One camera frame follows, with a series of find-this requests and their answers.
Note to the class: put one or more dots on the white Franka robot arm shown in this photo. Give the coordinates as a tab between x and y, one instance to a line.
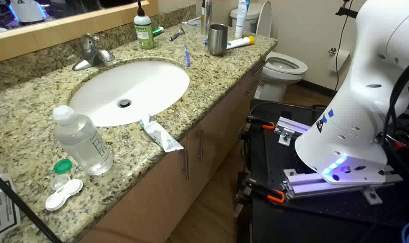
361	89

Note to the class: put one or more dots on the white toothpaste tube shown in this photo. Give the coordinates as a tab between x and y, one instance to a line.
161	135

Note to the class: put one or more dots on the orange black clamp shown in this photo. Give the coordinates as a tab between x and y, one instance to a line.
272	193
263	122

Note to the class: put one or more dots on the blue toothbrush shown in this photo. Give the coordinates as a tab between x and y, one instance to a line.
187	55

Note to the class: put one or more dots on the white oval sink basin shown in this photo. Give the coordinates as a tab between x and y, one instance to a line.
141	82

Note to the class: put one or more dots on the chrome sink drain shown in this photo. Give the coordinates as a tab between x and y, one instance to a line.
125	103

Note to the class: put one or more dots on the stainless steel cup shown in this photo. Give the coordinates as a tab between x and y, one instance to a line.
218	41

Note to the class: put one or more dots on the white tube yellow cap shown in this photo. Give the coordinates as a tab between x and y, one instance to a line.
240	42

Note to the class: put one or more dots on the white toilet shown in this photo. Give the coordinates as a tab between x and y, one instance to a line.
280	74

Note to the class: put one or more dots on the brown vanity cabinet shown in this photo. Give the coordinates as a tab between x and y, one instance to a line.
159	203

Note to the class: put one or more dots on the small green tube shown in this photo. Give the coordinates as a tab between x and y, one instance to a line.
159	31

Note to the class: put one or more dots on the tall grey spray can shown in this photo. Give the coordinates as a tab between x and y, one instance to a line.
207	15

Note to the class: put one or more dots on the green soap pump bottle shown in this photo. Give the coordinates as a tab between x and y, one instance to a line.
145	34

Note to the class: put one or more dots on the tall white blue tube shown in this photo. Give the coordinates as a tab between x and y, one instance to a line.
241	18

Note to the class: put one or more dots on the white toilet lid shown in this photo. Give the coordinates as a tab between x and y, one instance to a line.
265	18

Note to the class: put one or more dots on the clear bottle white cap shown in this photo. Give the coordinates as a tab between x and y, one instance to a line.
84	143

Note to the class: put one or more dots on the chrome faucet spout and base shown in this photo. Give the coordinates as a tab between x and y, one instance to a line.
95	57

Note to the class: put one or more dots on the black robot cart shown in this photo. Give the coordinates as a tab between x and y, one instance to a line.
303	220

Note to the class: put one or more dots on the green lens case cap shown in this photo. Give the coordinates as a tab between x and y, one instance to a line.
63	166

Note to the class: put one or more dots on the clear lens case cup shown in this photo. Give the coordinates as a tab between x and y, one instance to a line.
60	181

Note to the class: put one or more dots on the white contact lens case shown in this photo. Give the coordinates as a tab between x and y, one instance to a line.
63	196

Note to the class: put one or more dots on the wood framed mirror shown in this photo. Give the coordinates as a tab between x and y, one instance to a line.
60	27

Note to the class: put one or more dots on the black slanted pole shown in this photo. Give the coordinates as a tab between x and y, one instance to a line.
26	208

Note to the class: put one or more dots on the white printed cardboard box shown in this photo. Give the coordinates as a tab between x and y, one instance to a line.
1	211

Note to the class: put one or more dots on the aluminium mounting rail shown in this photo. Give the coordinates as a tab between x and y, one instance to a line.
292	128
321	185

